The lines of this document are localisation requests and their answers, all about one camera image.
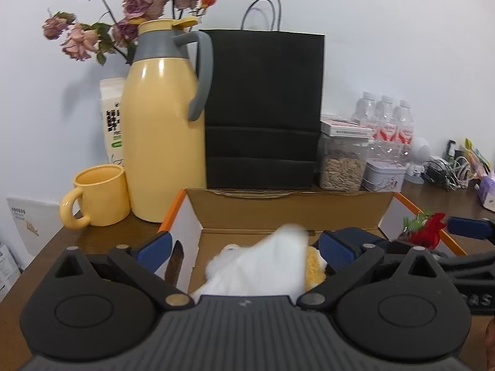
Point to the purple tissue pack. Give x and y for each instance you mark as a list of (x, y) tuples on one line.
[(486, 193)]

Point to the red cardboard box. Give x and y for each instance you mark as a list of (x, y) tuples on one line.
[(202, 222)]

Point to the dried pink rose bouquet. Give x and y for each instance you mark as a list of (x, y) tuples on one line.
[(97, 40)]

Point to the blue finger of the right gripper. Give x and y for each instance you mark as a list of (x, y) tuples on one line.
[(476, 229)]

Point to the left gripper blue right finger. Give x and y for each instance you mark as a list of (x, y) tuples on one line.
[(351, 267)]

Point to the white robot figurine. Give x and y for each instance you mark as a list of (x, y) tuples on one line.
[(419, 155)]

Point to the yellow white plush cat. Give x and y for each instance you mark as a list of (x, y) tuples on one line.
[(315, 268)]

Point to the clear seed container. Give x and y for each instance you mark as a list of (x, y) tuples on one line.
[(342, 162)]

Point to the yellow ceramic mug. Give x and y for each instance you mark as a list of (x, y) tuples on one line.
[(99, 198)]

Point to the white red flat box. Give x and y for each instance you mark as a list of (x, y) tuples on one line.
[(333, 127)]

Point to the right water bottle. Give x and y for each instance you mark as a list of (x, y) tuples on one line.
[(404, 130)]

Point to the white milk carton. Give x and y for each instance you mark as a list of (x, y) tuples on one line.
[(111, 91)]

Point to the red artificial rose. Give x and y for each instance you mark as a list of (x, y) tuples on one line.
[(423, 230)]

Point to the small white tin box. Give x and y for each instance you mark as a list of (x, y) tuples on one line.
[(383, 176)]

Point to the black paper bag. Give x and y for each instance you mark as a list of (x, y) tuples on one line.
[(262, 116)]

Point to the white plastic pouch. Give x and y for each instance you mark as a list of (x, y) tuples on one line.
[(286, 237)]

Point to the middle water bottle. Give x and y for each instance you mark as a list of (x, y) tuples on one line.
[(384, 128)]

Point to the water bottle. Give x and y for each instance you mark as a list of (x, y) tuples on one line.
[(384, 128), (404, 130), (364, 109)]

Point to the dark blue case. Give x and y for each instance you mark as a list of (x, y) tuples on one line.
[(354, 238)]

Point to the white board by wall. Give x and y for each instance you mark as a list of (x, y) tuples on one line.
[(37, 222)]

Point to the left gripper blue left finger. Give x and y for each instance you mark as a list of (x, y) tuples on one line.
[(145, 267)]

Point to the left water bottle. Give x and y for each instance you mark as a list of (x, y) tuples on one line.
[(364, 109)]

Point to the blue white package on floor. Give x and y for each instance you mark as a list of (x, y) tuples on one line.
[(9, 271)]

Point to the yellow thermos jug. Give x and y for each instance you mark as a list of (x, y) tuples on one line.
[(161, 114)]

